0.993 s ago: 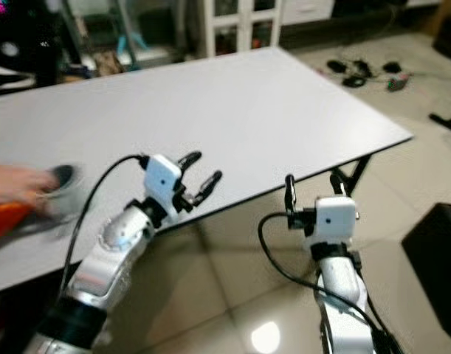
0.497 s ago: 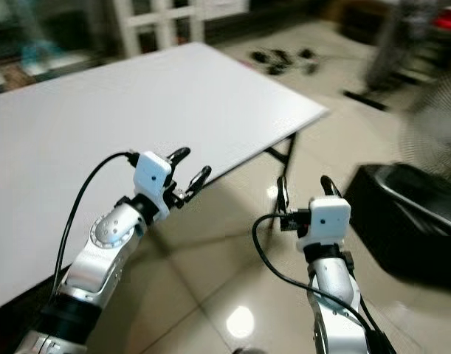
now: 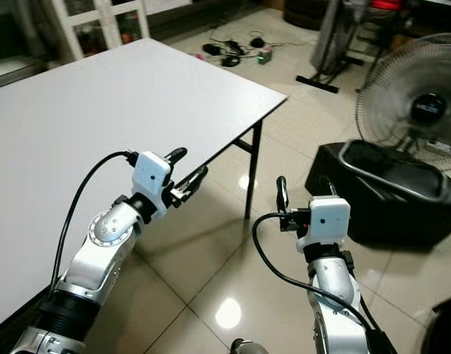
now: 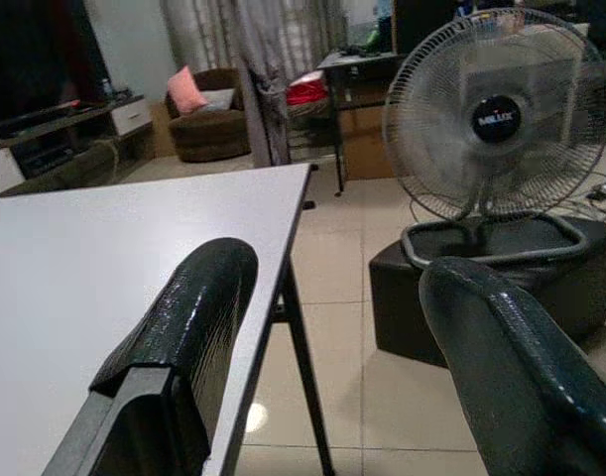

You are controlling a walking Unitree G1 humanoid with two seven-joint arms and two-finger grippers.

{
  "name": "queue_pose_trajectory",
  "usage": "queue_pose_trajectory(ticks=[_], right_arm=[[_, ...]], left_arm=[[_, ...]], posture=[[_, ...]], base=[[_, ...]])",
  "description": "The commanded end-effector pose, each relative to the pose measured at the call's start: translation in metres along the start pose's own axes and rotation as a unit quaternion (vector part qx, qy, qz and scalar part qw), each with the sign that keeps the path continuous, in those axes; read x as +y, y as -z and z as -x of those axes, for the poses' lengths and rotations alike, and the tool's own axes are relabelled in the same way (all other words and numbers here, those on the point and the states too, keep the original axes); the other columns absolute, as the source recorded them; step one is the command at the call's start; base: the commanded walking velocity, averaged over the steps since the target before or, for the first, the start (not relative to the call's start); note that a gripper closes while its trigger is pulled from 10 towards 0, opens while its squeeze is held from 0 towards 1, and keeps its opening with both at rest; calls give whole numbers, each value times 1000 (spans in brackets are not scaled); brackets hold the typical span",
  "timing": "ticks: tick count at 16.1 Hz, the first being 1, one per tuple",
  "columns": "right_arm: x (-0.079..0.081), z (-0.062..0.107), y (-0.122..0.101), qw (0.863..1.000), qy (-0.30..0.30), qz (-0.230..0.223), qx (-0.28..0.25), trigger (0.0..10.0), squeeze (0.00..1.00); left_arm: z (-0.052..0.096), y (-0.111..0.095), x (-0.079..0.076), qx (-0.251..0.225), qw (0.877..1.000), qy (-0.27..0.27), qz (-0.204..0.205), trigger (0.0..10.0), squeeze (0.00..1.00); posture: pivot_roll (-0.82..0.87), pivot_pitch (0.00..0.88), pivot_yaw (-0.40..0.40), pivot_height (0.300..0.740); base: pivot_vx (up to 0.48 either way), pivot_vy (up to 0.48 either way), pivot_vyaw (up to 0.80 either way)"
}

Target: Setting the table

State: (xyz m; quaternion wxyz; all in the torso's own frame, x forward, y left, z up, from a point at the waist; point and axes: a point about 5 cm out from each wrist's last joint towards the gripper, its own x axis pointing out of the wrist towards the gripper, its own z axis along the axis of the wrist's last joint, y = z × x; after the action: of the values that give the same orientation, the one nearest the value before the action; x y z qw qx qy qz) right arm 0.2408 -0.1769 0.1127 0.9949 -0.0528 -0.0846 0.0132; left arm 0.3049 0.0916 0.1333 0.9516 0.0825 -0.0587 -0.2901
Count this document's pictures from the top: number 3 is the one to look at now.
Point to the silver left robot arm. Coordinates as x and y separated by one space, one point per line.
100 258

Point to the black metal table leg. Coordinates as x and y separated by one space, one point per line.
253 169

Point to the black plastic bin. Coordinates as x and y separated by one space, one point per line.
387 193

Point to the grey stand with black base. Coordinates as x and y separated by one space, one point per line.
317 83

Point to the black power adapter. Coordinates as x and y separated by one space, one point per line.
211 49
230 60

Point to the small green box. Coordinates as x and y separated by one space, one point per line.
266 55

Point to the grey robot foot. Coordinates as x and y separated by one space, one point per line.
249 346

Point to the white glass door cabinet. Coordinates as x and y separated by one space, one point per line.
103 29

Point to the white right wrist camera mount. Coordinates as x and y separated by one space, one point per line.
328 217

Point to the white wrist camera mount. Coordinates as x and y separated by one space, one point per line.
151 177
328 217

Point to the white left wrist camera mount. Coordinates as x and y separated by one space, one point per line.
151 177

